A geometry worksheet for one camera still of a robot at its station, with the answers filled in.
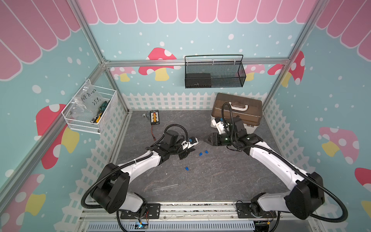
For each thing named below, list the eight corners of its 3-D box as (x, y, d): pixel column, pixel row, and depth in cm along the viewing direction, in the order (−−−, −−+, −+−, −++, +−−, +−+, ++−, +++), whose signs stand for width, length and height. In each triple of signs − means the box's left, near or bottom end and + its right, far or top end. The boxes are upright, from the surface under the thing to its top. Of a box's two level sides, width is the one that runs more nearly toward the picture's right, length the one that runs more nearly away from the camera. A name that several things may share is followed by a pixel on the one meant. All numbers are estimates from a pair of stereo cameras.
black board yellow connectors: (150, 125, 113) (149, 123, 112) (150, 112, 122) (149, 110, 121) (159, 123, 114) (158, 122, 112) (158, 111, 123) (158, 109, 121)
